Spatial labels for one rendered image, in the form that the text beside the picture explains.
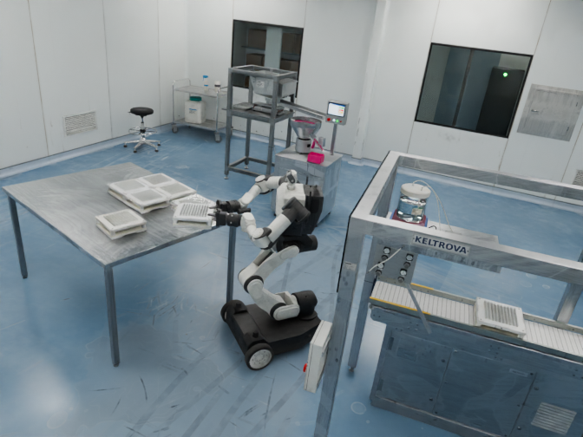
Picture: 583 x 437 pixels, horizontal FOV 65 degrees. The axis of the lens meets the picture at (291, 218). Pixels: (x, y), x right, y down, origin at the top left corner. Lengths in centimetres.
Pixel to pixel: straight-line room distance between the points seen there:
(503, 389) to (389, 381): 64
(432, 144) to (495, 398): 513
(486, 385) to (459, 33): 540
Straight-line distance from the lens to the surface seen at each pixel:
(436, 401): 313
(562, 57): 737
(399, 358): 295
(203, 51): 891
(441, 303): 287
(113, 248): 307
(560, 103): 739
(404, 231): 171
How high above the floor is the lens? 230
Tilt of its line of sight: 25 degrees down
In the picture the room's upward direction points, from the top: 6 degrees clockwise
